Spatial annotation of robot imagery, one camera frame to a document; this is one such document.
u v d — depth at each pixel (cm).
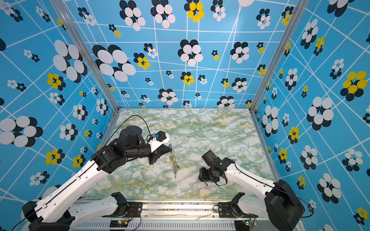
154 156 54
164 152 62
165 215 72
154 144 54
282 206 40
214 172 61
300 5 67
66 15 71
